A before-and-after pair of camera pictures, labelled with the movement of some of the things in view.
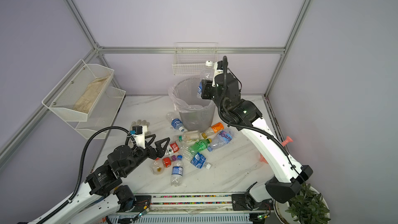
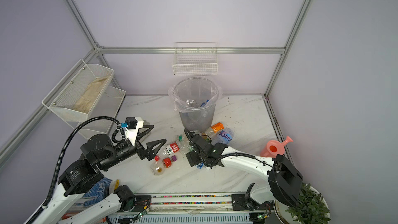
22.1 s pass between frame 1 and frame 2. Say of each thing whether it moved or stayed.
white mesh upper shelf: stayed
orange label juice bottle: stayed
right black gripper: moved
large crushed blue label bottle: stayed
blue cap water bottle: moved
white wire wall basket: stayed
